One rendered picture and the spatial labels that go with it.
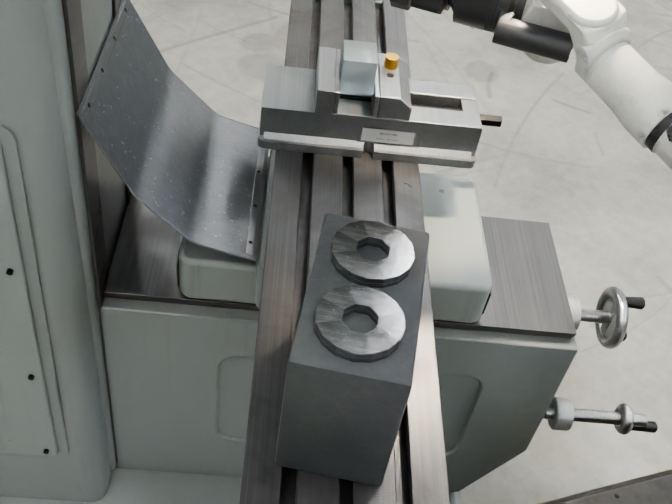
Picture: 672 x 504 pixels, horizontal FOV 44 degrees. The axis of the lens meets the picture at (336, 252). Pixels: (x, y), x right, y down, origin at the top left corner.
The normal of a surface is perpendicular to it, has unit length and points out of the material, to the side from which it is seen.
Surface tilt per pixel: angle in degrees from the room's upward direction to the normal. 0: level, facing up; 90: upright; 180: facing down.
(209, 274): 90
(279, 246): 0
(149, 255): 0
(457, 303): 90
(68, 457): 89
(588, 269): 0
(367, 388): 90
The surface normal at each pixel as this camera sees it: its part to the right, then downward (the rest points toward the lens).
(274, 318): 0.12, -0.70
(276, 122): 0.00, 0.70
